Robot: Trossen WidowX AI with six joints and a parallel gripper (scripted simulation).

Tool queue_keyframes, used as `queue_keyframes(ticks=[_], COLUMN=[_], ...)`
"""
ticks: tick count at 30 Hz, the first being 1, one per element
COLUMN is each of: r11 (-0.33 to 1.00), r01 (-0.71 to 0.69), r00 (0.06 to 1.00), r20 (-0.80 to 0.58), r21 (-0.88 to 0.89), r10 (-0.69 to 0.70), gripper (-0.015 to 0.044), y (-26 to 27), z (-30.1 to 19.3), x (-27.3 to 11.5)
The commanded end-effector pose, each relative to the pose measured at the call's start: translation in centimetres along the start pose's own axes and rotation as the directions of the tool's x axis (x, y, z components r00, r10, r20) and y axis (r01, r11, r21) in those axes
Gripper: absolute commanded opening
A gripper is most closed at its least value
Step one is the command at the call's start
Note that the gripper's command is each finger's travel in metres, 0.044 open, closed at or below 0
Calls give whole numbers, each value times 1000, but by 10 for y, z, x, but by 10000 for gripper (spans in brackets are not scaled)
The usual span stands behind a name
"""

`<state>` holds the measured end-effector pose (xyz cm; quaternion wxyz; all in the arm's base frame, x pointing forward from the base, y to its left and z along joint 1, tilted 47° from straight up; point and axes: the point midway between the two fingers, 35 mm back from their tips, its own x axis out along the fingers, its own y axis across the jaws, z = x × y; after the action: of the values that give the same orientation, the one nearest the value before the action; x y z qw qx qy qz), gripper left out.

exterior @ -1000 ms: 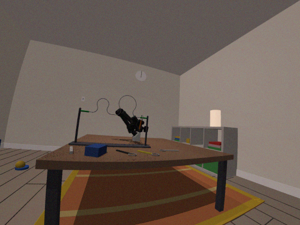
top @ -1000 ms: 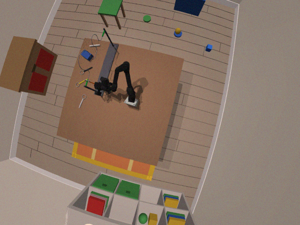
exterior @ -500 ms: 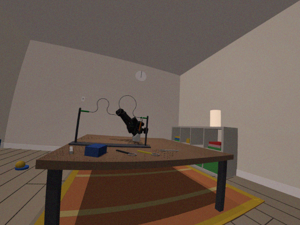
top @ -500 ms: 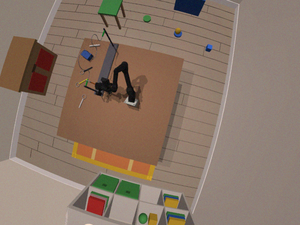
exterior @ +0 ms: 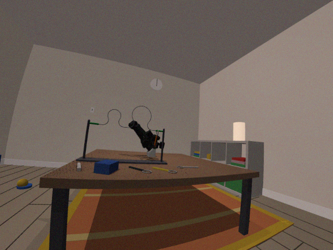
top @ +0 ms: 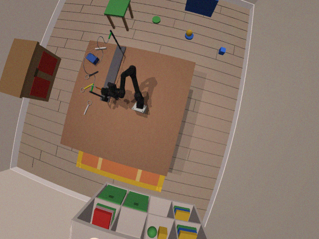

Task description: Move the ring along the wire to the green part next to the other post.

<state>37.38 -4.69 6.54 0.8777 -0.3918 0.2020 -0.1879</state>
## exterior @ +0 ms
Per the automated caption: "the blue rectangular block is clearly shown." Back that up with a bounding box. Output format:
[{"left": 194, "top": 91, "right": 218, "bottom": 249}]
[{"left": 94, "top": 159, "right": 119, "bottom": 175}]

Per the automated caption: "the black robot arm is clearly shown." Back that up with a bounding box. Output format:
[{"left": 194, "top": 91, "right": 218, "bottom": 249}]
[{"left": 129, "top": 121, "right": 160, "bottom": 152}]

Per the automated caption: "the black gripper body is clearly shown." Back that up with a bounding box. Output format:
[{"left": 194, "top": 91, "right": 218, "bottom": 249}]
[{"left": 144, "top": 140, "right": 162, "bottom": 149}]

